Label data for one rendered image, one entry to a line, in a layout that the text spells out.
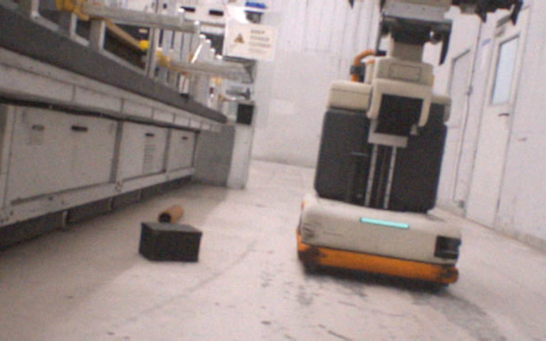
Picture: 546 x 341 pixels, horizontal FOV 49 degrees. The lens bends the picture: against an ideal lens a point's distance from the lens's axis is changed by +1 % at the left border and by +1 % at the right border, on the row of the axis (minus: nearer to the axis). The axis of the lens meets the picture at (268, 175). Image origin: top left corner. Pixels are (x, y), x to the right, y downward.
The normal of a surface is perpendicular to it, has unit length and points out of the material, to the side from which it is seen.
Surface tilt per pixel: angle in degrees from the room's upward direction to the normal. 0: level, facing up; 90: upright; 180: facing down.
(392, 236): 90
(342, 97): 90
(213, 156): 90
